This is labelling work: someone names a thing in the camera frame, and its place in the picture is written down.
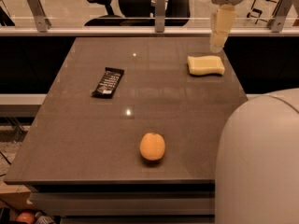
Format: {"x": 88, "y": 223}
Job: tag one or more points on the black office chair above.
{"x": 141, "y": 13}

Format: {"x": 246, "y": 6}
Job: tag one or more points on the orange fruit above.
{"x": 152, "y": 146}

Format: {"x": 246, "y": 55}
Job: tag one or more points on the yellow sponge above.
{"x": 205, "y": 65}

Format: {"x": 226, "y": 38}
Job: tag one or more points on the black rxbar chocolate bar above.
{"x": 108, "y": 83}

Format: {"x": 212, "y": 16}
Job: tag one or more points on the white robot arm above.
{"x": 257, "y": 165}

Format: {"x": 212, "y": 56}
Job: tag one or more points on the small orange ball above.
{"x": 26, "y": 217}

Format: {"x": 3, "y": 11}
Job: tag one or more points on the right metal glass bracket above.
{"x": 277, "y": 22}

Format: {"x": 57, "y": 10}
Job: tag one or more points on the wooden chair frame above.
{"x": 263, "y": 10}

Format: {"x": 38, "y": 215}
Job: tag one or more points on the metal glass bracket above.
{"x": 159, "y": 15}
{"x": 41, "y": 20}
{"x": 277, "y": 22}

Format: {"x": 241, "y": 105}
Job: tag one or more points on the middle metal glass bracket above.
{"x": 159, "y": 15}

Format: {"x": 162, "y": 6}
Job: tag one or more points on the left metal glass bracket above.
{"x": 41, "y": 20}

